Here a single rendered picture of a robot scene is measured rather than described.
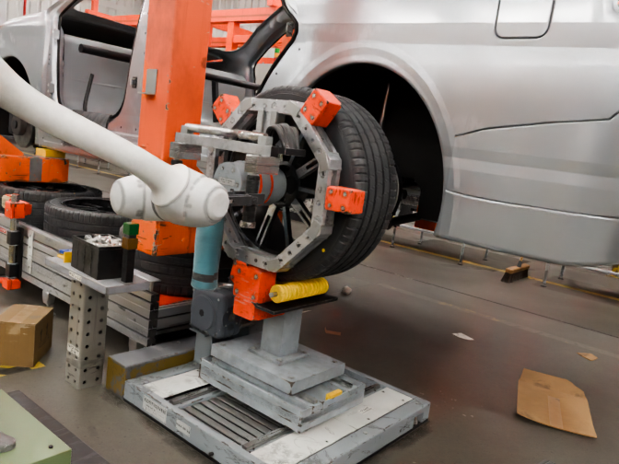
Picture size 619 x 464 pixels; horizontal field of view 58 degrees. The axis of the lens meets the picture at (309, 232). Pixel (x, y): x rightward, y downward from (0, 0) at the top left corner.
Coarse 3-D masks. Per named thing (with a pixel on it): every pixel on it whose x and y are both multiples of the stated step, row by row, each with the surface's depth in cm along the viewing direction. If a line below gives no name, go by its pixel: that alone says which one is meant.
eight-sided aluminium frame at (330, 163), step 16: (240, 112) 187; (256, 112) 189; (288, 112) 173; (240, 128) 193; (304, 128) 170; (320, 128) 171; (320, 144) 166; (208, 160) 198; (224, 160) 199; (320, 160) 166; (336, 160) 167; (208, 176) 198; (320, 176) 167; (336, 176) 168; (320, 192) 167; (320, 208) 167; (224, 224) 196; (320, 224) 167; (224, 240) 194; (240, 240) 197; (304, 240) 172; (320, 240) 173; (240, 256) 190; (256, 256) 185; (272, 256) 186; (288, 256) 176; (304, 256) 179
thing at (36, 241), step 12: (0, 216) 305; (0, 228) 305; (24, 228) 288; (36, 228) 286; (24, 240) 288; (36, 240) 285; (48, 240) 272; (60, 240) 267; (36, 252) 280; (48, 252) 272; (144, 276) 225; (132, 300) 229; (144, 300) 224; (156, 300) 223
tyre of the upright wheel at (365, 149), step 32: (256, 96) 194; (288, 96) 184; (352, 128) 172; (352, 160) 169; (384, 160) 180; (384, 192) 180; (352, 224) 171; (384, 224) 185; (320, 256) 179; (352, 256) 184
